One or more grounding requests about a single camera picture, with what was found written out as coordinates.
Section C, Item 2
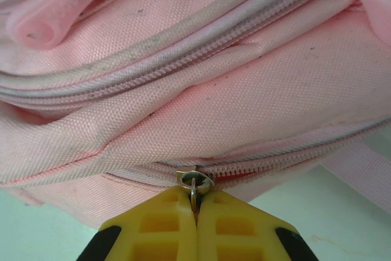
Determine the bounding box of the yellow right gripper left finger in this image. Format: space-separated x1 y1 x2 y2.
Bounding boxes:
76 185 198 261

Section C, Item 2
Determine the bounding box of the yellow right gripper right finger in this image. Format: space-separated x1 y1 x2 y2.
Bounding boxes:
197 189 316 261

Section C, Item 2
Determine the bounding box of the metal zipper pull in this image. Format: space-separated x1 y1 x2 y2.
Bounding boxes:
179 169 216 213

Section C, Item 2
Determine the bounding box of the pink student backpack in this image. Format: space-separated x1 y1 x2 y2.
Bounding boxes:
0 0 391 229

